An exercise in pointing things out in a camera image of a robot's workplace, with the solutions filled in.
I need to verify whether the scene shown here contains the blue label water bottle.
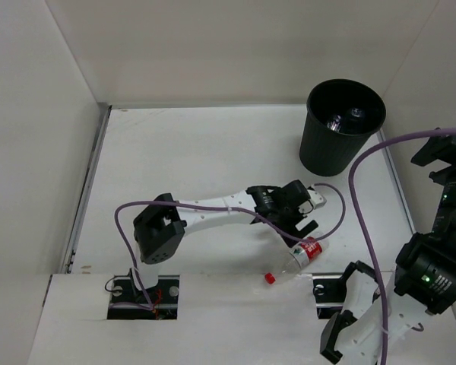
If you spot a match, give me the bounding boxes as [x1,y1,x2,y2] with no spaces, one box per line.
[326,114,346,133]

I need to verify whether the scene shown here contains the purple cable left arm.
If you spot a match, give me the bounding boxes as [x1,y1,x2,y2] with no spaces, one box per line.
[113,182,347,311]

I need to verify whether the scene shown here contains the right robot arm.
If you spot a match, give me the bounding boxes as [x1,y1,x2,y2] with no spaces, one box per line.
[313,135,456,364]

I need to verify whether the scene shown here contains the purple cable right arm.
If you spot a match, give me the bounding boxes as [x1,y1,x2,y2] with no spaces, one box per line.
[347,128,456,365]

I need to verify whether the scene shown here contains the clear crushed plastic bottle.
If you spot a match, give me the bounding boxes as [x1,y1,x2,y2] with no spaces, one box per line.
[346,107,366,122]

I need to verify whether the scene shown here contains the black ribbed plastic bin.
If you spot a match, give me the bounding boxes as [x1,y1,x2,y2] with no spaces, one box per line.
[299,79,386,176]

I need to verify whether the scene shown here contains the red label water bottle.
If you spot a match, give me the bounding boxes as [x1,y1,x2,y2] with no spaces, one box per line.
[264,239,329,285]

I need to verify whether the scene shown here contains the aluminium table edge rail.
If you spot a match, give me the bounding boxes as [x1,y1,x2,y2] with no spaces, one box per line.
[373,148,415,248]
[59,103,112,274]

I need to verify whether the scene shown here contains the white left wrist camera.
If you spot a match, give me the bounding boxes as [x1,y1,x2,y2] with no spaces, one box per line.
[299,186,327,214]

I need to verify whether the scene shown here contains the aluminium table edge rail left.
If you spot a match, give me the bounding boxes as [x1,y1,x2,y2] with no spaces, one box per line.
[59,103,112,274]

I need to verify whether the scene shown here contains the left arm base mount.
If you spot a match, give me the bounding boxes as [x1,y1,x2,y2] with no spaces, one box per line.
[104,275,180,321]

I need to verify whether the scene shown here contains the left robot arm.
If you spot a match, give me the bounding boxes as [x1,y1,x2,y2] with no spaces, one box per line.
[128,180,326,303]

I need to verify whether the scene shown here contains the aluminium table edge rail right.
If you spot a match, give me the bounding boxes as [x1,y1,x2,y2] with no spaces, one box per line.
[373,148,415,248]

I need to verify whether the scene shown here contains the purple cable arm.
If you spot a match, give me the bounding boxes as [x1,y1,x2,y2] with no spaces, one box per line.
[347,128,456,365]
[113,182,347,311]

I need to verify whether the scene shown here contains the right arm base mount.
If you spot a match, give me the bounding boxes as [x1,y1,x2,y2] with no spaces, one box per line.
[312,273,347,319]

